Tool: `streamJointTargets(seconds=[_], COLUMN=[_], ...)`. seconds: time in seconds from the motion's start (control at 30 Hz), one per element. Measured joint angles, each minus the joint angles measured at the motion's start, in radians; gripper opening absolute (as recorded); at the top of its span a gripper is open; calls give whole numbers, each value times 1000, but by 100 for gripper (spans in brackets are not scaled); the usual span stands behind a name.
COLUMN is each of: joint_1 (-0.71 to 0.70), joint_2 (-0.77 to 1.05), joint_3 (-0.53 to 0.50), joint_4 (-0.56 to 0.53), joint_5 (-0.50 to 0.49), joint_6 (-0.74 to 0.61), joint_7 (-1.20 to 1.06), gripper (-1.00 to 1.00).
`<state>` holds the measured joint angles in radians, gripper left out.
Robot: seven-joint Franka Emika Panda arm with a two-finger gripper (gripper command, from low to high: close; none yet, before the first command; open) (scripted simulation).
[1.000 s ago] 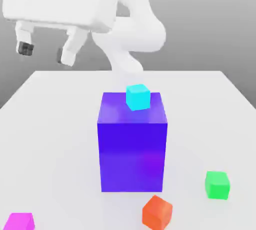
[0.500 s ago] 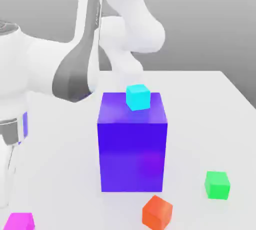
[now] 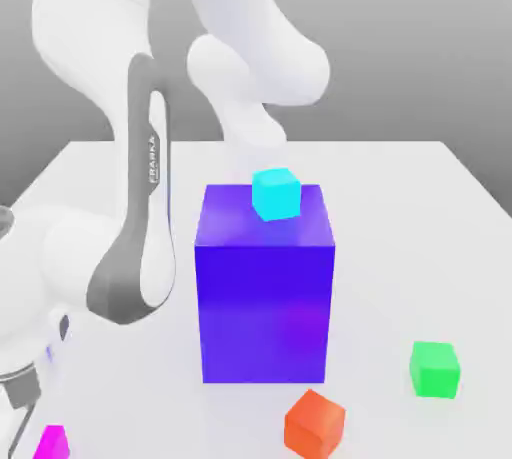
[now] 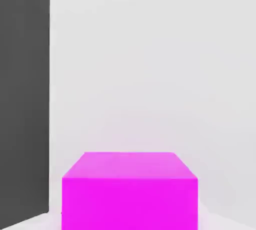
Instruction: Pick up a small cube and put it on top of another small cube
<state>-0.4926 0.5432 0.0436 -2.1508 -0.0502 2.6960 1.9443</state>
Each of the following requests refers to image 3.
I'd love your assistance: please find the large blue box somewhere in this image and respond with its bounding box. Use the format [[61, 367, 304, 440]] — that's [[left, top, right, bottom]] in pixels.
[[194, 183, 336, 385]]

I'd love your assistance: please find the small cyan cube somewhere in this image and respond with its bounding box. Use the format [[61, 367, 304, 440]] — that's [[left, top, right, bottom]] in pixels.
[[251, 166, 302, 223]]

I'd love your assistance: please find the small magenta cube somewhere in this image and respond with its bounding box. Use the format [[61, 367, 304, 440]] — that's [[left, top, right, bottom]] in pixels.
[[32, 424, 71, 459]]

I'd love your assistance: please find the small green cube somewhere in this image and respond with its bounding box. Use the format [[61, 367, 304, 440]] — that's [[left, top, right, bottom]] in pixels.
[[408, 340, 462, 400]]

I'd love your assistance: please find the small orange cube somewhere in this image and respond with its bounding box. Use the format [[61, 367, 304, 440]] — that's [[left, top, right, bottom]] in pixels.
[[283, 388, 347, 459]]

